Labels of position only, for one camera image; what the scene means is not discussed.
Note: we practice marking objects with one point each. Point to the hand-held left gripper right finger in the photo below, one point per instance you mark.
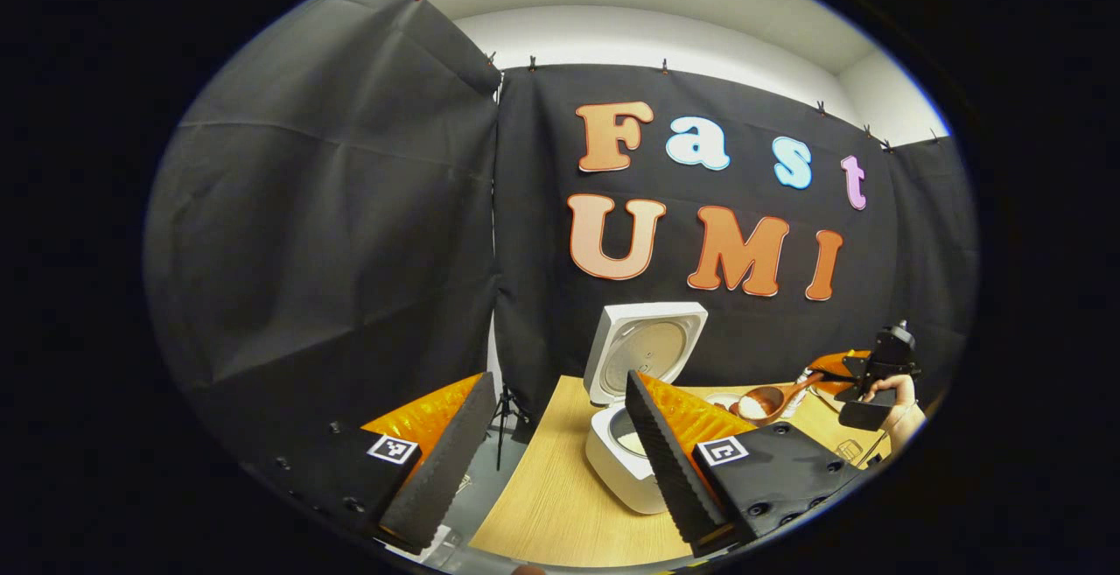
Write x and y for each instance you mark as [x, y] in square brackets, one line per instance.
[669, 470]

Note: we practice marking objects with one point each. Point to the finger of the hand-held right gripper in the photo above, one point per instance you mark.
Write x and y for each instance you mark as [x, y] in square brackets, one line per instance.
[836, 374]

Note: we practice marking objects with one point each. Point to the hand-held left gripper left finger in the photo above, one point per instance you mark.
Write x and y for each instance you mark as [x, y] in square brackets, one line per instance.
[451, 461]

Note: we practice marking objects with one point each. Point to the brown wooden spoon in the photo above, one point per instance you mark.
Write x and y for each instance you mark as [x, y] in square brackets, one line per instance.
[766, 400]

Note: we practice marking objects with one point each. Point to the white rice cooker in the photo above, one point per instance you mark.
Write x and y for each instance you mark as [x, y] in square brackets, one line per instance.
[647, 347]

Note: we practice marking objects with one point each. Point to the black tripod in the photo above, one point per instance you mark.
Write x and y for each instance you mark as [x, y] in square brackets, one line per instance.
[503, 417]

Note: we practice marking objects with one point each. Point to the white round plate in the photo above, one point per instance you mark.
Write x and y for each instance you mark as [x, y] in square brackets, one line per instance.
[719, 400]

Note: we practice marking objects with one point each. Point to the black backdrop cloth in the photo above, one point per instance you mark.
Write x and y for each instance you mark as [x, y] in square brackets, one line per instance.
[350, 251]

